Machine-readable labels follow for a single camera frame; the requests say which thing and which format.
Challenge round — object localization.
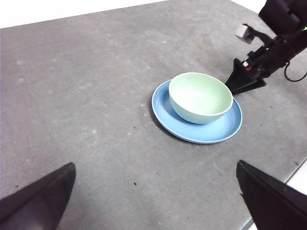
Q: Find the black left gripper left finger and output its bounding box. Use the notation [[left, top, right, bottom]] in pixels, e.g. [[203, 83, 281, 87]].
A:
[[0, 162, 76, 230]]

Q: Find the green ribbed bowl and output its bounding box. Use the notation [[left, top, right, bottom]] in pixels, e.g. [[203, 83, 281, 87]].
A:
[[168, 72, 234, 125]]

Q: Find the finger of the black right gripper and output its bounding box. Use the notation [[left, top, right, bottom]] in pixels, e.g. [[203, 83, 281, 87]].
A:
[[225, 58, 259, 91], [231, 80, 267, 95]]

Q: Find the thin black cable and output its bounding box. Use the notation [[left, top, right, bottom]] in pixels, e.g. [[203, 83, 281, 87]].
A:
[[284, 61, 307, 82]]

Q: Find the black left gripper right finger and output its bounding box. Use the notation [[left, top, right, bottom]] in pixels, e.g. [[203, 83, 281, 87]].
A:
[[236, 160, 307, 230]]

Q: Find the blue plate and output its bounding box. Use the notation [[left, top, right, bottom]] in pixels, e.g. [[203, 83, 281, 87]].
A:
[[151, 79, 243, 144]]

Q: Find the pale grey camera box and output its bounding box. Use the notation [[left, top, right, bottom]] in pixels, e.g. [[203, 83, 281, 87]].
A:
[[235, 23, 255, 44]]

